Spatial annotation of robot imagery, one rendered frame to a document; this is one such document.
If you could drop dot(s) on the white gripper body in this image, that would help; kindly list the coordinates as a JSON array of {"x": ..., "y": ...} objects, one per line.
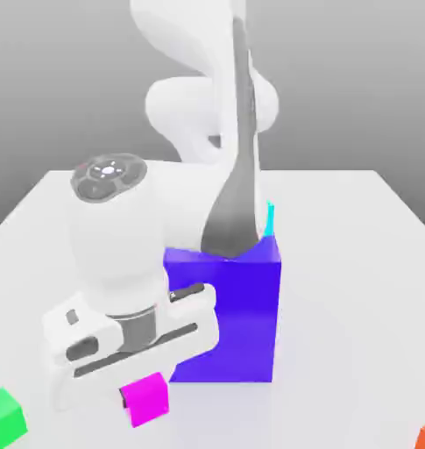
[{"x": 184, "y": 315}]

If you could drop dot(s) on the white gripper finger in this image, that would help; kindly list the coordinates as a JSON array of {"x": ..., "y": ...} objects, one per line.
[{"x": 124, "y": 397}]

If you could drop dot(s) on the small magenta cube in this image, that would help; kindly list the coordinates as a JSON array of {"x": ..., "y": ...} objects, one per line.
[{"x": 147, "y": 400}]

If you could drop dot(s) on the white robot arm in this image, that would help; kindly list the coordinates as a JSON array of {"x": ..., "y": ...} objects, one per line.
[{"x": 110, "y": 238}]

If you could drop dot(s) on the small green cube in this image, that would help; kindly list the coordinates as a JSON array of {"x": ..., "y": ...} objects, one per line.
[{"x": 3, "y": 421}]

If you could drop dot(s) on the small cyan cube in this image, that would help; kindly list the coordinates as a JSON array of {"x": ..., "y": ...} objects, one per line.
[{"x": 270, "y": 219}]

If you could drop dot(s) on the large blue box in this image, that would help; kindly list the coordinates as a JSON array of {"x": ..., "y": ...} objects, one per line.
[{"x": 243, "y": 315}]

